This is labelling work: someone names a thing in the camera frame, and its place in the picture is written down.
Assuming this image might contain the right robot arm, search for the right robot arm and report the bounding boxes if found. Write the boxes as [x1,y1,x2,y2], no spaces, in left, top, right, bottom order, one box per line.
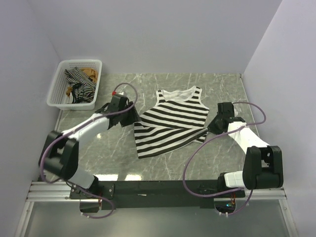
[207,102,283,197]

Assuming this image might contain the black white striped tank top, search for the black white striped tank top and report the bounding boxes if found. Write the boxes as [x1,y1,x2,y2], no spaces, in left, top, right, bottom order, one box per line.
[134,86,209,159]

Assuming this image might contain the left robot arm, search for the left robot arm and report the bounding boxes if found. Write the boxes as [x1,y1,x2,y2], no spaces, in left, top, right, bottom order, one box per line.
[39,94,140,198]

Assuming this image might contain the black base beam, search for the black base beam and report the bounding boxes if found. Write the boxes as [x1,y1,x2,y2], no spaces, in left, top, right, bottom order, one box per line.
[69,180,245,212]

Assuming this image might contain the striped tank tops in basket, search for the striped tank tops in basket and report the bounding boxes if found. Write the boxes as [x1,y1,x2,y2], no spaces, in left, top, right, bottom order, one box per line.
[64,67,97,104]

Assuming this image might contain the white plastic basket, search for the white plastic basket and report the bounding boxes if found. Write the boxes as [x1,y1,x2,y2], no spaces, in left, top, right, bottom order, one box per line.
[46,59,102,111]

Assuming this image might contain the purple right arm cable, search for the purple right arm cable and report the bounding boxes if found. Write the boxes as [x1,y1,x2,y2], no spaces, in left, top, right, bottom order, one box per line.
[182,101,267,216]

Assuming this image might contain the mustard garment in basket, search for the mustard garment in basket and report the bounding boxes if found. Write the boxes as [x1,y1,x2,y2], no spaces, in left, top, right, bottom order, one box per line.
[66,68,99,98]

